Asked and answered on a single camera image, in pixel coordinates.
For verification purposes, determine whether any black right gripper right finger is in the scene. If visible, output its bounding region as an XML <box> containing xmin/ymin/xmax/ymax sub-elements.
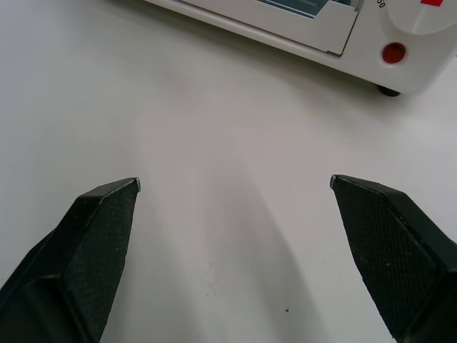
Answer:
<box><xmin>329</xmin><ymin>174</ymin><xmax>457</xmax><ymax>343</ymax></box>

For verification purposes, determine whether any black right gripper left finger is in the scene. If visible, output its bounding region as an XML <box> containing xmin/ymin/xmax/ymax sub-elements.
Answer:
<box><xmin>0</xmin><ymin>177</ymin><xmax>141</xmax><ymax>343</ymax></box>

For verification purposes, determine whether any white toaster oven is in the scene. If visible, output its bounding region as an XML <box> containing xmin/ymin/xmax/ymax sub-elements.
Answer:
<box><xmin>142</xmin><ymin>0</ymin><xmax>457</xmax><ymax>98</ymax></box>

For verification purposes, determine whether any red indicator light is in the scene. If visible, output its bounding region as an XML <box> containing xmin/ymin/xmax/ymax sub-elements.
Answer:
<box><xmin>381</xmin><ymin>42</ymin><xmax>408</xmax><ymax>66</ymax></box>

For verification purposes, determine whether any white timer dial knob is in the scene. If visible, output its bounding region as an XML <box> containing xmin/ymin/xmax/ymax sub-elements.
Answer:
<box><xmin>383</xmin><ymin>0</ymin><xmax>457</xmax><ymax>36</ymax></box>

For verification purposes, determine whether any white appliance door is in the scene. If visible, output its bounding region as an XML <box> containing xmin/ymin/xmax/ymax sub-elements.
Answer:
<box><xmin>143</xmin><ymin>0</ymin><xmax>361</xmax><ymax>56</ymax></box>

